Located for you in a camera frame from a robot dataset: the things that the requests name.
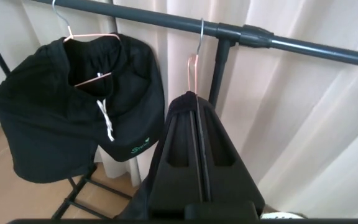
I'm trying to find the black shorts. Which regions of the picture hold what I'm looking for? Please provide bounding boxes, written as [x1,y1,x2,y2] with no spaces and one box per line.
[0,32,166,184]

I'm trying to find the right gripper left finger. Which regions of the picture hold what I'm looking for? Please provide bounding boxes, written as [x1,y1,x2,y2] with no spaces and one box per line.
[147,110,203,219]

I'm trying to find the black clothes rack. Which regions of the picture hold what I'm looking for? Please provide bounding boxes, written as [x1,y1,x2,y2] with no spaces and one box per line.
[0,0,358,220]

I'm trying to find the black garment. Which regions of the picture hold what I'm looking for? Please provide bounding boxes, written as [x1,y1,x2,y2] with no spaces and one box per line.
[116,90,199,220]

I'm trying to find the pink clothes hanger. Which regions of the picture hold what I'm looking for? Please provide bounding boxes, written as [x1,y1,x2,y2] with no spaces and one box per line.
[186,17,205,96]
[52,0,121,88]

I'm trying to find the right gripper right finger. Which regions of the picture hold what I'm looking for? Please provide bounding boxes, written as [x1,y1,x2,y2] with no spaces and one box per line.
[196,96,265,219]

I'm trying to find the white laundry basket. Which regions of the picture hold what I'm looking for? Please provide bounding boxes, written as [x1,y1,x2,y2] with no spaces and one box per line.
[259,211,306,220]

